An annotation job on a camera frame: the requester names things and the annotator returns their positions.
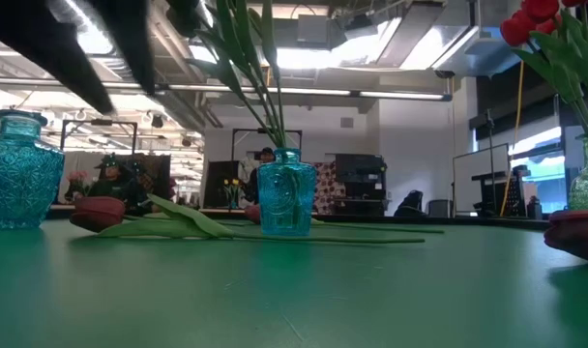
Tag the black cabinet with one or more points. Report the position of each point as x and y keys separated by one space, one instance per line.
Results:
x=359 y=169

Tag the person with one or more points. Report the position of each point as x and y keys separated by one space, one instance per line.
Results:
x=265 y=154
x=112 y=179

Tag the black tripod stand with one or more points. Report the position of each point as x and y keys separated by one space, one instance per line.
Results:
x=490 y=159

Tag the black panel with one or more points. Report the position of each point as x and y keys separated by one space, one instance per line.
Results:
x=216 y=183

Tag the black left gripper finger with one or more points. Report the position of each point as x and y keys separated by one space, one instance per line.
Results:
x=42 y=38
x=129 y=38

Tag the white board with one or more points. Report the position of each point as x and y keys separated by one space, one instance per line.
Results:
x=473 y=179

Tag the small wall vent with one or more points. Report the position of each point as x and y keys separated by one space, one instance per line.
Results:
x=347 y=122

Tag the long ceiling light bar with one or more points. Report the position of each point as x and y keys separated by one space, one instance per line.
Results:
x=400 y=95

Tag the black equipment rack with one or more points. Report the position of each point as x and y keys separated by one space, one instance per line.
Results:
x=502 y=193

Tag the green table mat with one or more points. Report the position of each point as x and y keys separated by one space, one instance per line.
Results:
x=371 y=290

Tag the dark brown panel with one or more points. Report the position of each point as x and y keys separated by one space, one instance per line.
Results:
x=161 y=169

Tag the yellow background flowers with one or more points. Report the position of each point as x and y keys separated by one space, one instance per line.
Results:
x=232 y=186

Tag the silver corrugated air duct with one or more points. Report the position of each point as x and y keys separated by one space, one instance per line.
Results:
x=178 y=108

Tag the black metal rig frame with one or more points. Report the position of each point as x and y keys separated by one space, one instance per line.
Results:
x=100 y=122

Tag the pink background flowers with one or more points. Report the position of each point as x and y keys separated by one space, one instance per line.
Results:
x=77 y=178

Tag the black office chair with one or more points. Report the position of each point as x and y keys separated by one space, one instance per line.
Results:
x=410 y=203

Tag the green stems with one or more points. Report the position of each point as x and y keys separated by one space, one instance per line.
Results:
x=183 y=17

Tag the narrow blue glass vase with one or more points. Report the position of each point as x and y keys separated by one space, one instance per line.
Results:
x=286 y=193

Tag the large glass window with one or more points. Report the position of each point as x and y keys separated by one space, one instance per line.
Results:
x=540 y=164

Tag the red patterned cloth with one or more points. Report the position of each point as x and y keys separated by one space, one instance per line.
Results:
x=328 y=188

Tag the wide teal glass vase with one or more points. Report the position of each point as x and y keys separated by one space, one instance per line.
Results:
x=18 y=179

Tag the dark red artificial tulip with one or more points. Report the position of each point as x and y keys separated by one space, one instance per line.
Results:
x=98 y=215
x=579 y=237
x=252 y=215

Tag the bright red artificial tulip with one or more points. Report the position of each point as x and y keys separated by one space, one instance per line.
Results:
x=550 y=25
x=540 y=7
x=514 y=30

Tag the large square silver duct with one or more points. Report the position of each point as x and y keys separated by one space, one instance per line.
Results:
x=420 y=38

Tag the grey bin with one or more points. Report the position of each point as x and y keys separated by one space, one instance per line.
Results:
x=439 y=209

